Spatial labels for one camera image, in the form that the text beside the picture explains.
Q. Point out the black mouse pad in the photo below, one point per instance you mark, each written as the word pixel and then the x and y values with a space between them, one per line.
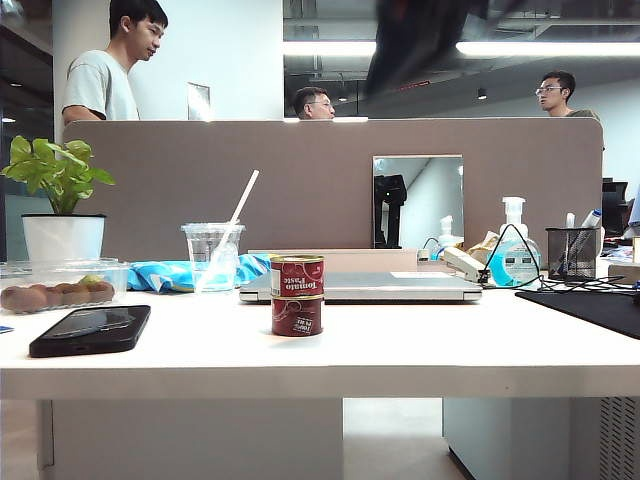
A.
pixel 595 310

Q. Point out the wooden box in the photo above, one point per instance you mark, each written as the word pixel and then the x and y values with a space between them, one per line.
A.
pixel 625 272

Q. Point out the green leafy plant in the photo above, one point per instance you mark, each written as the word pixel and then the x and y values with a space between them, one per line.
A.
pixel 55 170

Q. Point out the rectangular mirror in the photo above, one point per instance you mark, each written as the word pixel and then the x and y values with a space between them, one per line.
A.
pixel 430 190

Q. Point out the brown desk divider panel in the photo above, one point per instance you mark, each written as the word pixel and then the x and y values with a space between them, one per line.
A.
pixel 300 185

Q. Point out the white plant pot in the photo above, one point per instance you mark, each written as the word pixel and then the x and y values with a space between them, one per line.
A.
pixel 62 237

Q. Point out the green kiwi fruit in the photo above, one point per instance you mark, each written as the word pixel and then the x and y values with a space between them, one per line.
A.
pixel 89 280

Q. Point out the white stapler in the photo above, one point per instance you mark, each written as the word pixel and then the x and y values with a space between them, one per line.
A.
pixel 462 262

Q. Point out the brown kiwi fruit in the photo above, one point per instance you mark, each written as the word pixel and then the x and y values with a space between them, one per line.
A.
pixel 101 293
pixel 65 288
pixel 41 289
pixel 75 297
pixel 20 298

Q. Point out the silver Dell laptop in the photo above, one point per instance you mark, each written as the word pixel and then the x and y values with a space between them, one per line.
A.
pixel 390 287

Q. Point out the blue plastic bag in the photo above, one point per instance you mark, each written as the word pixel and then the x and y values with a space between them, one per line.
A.
pixel 155 277

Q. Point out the white drinking straw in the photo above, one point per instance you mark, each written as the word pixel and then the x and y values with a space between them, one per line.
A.
pixel 242 200

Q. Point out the golden snack bag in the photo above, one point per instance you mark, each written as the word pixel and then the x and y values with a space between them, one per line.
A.
pixel 482 245

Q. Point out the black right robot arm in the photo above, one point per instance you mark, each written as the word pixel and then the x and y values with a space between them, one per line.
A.
pixel 415 40

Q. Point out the man in olive shirt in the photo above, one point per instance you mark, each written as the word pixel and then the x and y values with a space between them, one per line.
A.
pixel 557 95

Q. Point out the black mesh pen holder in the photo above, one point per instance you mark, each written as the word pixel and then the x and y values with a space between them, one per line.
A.
pixel 572 252

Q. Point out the white blue marker pen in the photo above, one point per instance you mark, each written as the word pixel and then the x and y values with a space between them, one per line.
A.
pixel 592 217

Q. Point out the blue hand sanitizer bottle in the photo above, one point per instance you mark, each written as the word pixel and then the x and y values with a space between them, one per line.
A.
pixel 515 260

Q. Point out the clear plastic cup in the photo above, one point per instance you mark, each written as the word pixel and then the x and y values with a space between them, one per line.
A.
pixel 212 265

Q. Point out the seated man with glasses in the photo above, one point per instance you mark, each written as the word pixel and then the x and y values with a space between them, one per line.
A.
pixel 312 102

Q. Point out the man in grey t-shirt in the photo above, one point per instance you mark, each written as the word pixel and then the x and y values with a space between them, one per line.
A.
pixel 100 85

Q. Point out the long ceiling light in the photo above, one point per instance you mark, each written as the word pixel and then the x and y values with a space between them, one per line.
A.
pixel 550 48
pixel 327 48

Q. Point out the black smartphone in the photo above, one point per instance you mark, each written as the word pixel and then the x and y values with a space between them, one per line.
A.
pixel 90 330

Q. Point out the red tomato paste can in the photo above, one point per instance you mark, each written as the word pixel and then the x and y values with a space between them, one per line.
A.
pixel 297 316
pixel 297 276

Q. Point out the grey desk drawer cabinet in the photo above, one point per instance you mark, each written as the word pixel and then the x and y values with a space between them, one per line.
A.
pixel 540 440

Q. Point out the clear plastic fruit container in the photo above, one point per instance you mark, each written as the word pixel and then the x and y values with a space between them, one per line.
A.
pixel 107 272

